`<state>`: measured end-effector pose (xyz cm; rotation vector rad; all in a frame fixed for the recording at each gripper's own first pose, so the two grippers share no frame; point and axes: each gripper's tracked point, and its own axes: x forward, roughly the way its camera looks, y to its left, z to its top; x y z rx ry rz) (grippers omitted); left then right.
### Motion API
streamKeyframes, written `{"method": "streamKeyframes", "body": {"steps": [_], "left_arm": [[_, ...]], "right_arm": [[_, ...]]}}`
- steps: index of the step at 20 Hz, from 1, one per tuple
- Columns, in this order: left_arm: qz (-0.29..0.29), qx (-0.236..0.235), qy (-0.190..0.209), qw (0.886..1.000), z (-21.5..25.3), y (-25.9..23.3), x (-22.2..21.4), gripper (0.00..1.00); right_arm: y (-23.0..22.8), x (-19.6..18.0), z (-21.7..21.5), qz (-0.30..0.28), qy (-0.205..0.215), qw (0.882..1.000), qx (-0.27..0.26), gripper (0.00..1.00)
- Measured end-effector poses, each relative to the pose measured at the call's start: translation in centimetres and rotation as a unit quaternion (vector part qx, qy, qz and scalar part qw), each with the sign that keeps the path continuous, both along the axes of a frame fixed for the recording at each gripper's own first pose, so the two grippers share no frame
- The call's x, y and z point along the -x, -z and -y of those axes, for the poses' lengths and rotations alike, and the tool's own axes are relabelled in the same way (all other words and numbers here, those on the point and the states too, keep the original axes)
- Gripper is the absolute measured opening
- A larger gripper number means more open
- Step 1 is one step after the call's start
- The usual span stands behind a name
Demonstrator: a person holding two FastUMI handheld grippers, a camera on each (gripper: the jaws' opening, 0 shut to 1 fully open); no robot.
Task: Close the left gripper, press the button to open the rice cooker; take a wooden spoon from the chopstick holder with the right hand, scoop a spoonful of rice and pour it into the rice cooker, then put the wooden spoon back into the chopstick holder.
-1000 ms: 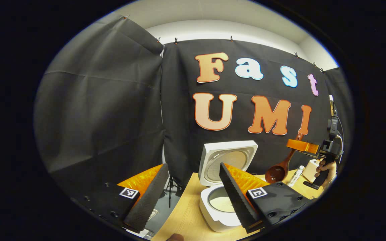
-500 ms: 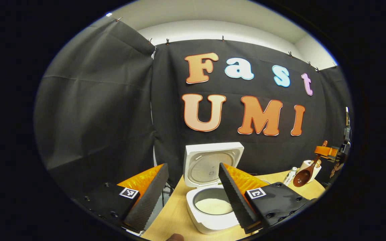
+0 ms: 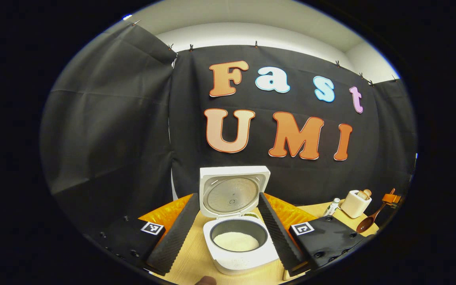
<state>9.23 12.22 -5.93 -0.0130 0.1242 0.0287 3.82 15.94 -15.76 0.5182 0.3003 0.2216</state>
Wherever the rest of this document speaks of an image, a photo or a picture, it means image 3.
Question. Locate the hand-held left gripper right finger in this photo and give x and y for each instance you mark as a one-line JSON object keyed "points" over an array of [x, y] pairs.
{"points": [[277, 239]]}

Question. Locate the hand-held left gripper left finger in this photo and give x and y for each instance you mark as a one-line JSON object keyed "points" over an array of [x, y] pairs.
{"points": [[176, 237]]}

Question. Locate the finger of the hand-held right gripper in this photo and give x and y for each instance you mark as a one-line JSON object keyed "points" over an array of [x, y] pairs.
{"points": [[389, 198]]}

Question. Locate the brown wooden spoon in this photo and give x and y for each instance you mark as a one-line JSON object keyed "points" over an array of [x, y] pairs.
{"points": [[364, 225]]}

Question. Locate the white rice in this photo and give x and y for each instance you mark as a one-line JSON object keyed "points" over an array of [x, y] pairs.
{"points": [[236, 241]]}

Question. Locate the white rice cooker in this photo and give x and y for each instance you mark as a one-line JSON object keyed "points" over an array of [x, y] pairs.
{"points": [[236, 266]]}

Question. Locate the toasted bread slice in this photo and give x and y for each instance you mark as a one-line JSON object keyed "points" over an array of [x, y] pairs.
{"points": [[361, 195], [368, 192]]}

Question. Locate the white toaster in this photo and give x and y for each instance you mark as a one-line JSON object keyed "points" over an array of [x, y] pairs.
{"points": [[352, 208]]}

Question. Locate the white drink bottle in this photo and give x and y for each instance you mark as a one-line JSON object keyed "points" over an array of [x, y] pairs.
{"points": [[332, 208]]}

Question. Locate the black backdrop cloth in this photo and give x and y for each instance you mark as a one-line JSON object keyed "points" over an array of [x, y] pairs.
{"points": [[113, 130]]}

